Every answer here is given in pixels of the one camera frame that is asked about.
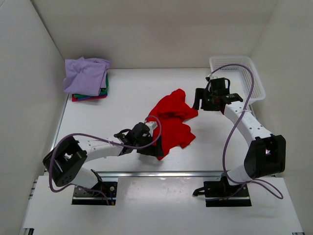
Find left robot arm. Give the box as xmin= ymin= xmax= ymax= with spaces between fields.
xmin=43 ymin=120 xmax=163 ymax=195

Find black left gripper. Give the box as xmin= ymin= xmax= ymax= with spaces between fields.
xmin=135 ymin=133 xmax=163 ymax=156

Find lilac folded t-shirt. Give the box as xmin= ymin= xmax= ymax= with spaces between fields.
xmin=63 ymin=57 xmax=111 ymax=96

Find white plastic basket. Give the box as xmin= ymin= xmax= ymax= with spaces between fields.
xmin=209 ymin=55 xmax=266 ymax=105

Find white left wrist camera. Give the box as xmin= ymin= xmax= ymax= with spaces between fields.
xmin=144 ymin=121 xmax=158 ymax=136

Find aluminium table rail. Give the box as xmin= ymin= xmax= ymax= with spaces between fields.
xmin=98 ymin=171 xmax=223 ymax=178

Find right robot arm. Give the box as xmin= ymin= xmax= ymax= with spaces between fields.
xmin=193 ymin=78 xmax=286 ymax=196

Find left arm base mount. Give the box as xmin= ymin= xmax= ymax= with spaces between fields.
xmin=72 ymin=169 xmax=118 ymax=206

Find blue folded t-shirt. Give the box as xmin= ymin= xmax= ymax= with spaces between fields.
xmin=76 ymin=96 xmax=98 ymax=100

